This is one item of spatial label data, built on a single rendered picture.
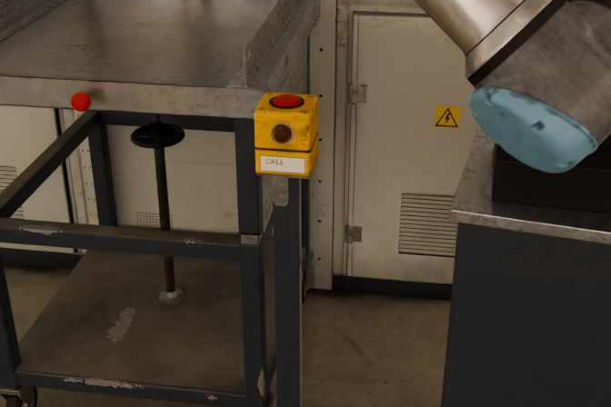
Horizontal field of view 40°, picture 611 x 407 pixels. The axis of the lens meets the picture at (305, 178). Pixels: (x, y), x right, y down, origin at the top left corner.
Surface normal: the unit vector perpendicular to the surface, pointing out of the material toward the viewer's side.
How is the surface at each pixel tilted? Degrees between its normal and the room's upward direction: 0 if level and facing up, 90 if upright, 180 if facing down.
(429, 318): 0
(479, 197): 0
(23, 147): 90
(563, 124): 74
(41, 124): 90
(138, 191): 90
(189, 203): 90
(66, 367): 0
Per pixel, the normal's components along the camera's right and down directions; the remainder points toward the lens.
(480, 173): 0.00, -0.90
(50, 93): -0.15, 0.44
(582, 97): 0.14, -0.04
